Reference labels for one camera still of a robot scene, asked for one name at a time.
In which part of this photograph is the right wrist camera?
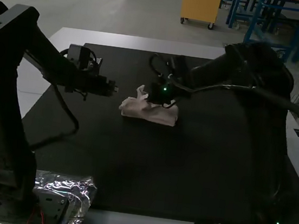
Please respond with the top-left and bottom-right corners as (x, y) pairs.
(167, 53), (190, 82)

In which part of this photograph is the blue metal rack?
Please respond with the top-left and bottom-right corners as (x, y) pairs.
(221, 0), (299, 65)

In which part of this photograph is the black mat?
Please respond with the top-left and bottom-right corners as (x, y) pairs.
(10, 36), (299, 224)

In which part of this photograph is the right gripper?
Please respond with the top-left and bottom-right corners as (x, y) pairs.
(147, 80), (180, 109)

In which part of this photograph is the silver foil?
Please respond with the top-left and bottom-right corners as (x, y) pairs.
(0, 164), (100, 224)

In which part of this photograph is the black cable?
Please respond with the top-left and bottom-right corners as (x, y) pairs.
(147, 52), (173, 80)
(28, 83), (85, 155)

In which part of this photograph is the yellow wheeled cabinet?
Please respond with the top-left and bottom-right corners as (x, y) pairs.
(179, 0), (223, 31)

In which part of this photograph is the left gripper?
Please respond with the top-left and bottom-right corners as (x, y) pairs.
(71, 71), (121, 99)

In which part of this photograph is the pale towel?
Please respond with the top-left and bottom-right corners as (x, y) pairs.
(118, 82), (182, 128)

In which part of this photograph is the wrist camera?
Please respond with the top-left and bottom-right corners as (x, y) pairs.
(167, 53), (190, 82)
(66, 43), (105, 76)

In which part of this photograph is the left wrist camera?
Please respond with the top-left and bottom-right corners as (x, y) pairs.
(66, 43), (105, 76)

